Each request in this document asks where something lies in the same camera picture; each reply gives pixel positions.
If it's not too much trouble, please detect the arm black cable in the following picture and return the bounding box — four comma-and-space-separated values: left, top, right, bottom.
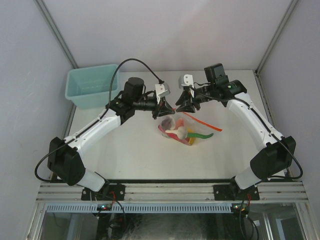
34, 58, 165, 183
189, 83, 304, 191

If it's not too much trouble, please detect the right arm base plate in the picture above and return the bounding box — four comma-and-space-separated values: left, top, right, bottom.
213, 184, 260, 201

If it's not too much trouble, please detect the red fake watermelon slice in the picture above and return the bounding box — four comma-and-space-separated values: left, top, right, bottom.
158, 117, 199, 146

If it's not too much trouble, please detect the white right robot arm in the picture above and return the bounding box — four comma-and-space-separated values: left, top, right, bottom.
175, 63, 296, 200

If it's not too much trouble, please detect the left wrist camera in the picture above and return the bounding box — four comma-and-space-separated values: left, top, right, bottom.
155, 82, 171, 104

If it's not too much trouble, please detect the teal plastic bin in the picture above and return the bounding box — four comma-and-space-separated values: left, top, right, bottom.
65, 64, 121, 109

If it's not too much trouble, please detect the clear zip top bag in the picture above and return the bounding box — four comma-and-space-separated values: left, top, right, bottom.
157, 112, 223, 146

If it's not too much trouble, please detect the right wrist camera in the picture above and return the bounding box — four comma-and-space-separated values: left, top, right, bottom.
178, 74, 195, 97

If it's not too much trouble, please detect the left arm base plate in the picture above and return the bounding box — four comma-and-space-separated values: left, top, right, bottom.
81, 183, 126, 201

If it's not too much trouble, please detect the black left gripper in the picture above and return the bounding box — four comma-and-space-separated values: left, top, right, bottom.
133, 95, 175, 120

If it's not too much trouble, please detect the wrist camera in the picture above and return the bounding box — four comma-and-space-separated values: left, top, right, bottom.
155, 82, 171, 104
178, 74, 195, 97

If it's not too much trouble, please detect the yellow fake banana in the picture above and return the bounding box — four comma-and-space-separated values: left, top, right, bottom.
187, 128, 199, 146

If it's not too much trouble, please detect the green fake chili pepper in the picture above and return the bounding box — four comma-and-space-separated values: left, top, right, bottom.
187, 132, 214, 139

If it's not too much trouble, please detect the aluminium frame rail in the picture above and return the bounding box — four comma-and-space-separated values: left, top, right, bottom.
36, 182, 308, 203

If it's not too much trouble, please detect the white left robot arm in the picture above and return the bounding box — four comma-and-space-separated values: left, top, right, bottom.
47, 77, 175, 200

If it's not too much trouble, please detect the blue slotted cable duct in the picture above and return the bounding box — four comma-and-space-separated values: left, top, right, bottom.
45, 203, 232, 214

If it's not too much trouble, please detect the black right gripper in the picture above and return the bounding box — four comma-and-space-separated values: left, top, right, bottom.
175, 84, 215, 113

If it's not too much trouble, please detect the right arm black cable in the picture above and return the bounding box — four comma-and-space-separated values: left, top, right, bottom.
189, 83, 304, 191

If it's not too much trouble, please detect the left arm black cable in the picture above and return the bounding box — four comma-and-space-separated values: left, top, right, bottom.
34, 58, 165, 183

